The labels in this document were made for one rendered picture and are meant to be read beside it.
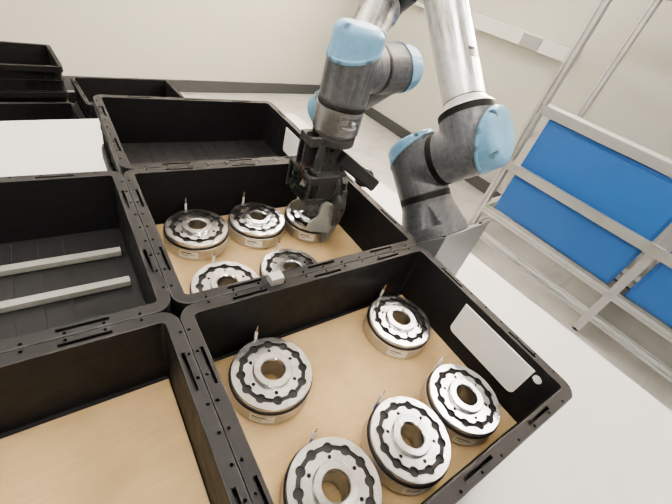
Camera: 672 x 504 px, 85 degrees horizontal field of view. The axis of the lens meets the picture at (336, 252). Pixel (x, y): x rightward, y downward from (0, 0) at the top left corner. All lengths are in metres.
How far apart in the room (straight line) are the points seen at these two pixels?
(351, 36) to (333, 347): 0.43
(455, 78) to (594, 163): 1.50
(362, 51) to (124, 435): 0.54
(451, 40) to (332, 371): 0.66
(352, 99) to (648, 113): 2.64
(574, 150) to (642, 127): 0.88
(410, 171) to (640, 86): 2.40
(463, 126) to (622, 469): 0.69
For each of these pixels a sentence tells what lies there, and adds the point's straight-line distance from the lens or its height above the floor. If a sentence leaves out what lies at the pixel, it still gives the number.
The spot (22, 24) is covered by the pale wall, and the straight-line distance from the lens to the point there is 3.44.
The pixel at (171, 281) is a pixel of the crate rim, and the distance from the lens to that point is 0.47.
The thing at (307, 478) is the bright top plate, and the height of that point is 0.86.
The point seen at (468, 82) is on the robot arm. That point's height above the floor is 1.14.
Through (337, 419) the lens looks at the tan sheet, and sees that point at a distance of 0.51.
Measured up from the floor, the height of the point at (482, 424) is 0.86.
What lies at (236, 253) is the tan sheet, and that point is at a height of 0.83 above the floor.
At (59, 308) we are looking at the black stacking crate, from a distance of 0.61.
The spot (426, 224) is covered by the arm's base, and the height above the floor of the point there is 0.87.
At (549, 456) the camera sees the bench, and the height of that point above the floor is 0.70.
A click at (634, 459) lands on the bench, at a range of 0.96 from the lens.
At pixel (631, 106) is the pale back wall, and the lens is 3.10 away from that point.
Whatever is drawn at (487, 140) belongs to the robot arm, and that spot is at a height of 1.08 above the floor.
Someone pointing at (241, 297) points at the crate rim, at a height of 0.92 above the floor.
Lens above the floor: 1.27
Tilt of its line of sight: 38 degrees down
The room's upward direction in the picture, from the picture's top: 18 degrees clockwise
